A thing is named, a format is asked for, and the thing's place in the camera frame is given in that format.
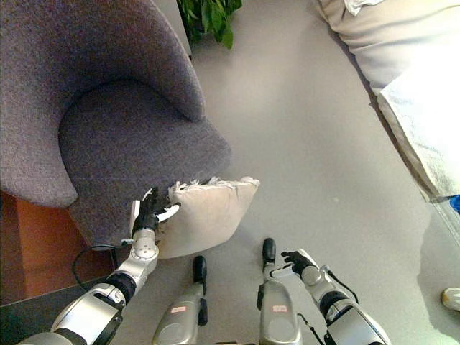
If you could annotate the silver left robot leg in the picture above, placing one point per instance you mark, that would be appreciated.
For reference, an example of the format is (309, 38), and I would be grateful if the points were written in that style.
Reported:
(183, 312)

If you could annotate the blue object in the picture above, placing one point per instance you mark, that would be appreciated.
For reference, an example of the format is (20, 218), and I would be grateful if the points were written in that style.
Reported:
(455, 205)

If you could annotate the white cloth on sofa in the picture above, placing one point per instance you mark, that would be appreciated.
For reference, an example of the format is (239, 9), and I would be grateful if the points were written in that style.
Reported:
(361, 5)

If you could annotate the white knitted blanket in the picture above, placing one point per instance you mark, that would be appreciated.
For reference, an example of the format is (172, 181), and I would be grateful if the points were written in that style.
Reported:
(427, 125)

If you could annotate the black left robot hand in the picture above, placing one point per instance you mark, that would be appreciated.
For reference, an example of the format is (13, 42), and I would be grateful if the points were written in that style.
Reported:
(147, 216)

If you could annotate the purple-grey fabric armchair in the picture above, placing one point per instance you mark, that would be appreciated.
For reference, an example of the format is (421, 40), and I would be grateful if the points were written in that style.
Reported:
(104, 108)

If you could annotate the beige fringed pillow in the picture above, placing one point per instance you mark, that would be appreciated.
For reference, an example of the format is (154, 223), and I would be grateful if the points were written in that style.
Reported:
(205, 219)

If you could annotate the silver right robot leg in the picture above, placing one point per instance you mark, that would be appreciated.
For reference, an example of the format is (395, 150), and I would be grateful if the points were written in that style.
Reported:
(276, 305)

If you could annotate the white shoe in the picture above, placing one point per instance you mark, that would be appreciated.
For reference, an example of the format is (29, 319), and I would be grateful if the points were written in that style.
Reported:
(451, 299)

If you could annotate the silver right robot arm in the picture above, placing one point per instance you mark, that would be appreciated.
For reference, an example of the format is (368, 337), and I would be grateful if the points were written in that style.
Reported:
(338, 305)

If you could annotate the silver robot leg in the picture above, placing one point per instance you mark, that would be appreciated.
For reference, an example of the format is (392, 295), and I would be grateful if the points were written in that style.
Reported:
(183, 312)
(276, 305)

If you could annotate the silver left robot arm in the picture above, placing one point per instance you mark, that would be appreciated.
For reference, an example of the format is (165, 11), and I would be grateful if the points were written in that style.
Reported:
(104, 294)

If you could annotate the beige fabric sofa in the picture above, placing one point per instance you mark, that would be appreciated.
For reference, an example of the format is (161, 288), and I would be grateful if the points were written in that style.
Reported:
(391, 68)

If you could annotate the green potted plant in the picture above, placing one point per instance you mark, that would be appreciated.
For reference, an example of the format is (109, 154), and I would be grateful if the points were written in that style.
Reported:
(212, 18)

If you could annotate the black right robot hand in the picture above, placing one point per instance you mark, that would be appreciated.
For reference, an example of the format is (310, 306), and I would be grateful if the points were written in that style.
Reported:
(299, 261)

